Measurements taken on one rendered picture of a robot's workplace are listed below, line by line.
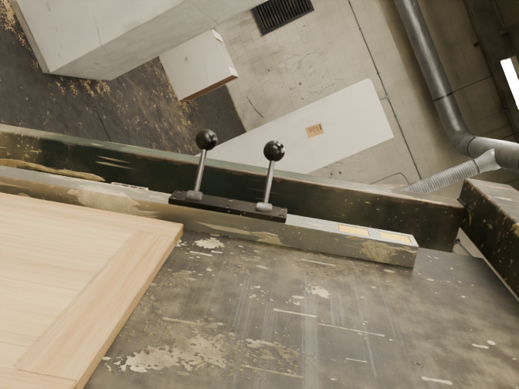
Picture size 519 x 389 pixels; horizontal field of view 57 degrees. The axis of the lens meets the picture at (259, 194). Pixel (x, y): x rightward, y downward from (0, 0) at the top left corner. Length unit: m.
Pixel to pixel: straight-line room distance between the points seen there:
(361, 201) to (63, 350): 0.70
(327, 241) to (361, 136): 3.68
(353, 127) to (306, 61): 4.57
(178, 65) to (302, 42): 3.52
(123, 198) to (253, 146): 3.73
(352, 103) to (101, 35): 2.24
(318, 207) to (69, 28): 2.67
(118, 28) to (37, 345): 2.90
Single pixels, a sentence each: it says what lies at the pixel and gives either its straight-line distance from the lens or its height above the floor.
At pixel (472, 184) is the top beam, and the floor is 1.86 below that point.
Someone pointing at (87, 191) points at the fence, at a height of 1.23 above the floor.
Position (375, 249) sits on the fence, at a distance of 0.81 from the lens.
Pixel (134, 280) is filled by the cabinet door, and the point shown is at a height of 1.35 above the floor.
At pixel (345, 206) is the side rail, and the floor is 1.60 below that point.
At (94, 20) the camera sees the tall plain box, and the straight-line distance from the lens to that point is 3.38.
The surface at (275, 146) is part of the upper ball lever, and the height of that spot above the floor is 1.54.
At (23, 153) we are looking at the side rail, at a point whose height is 1.00.
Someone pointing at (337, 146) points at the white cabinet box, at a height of 1.55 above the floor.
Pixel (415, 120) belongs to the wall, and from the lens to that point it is 8.95.
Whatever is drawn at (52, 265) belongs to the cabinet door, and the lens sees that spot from 0.66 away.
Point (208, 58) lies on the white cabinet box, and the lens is 5.84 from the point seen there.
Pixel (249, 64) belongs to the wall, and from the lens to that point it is 9.01.
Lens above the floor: 1.66
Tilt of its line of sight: 12 degrees down
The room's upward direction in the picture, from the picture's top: 67 degrees clockwise
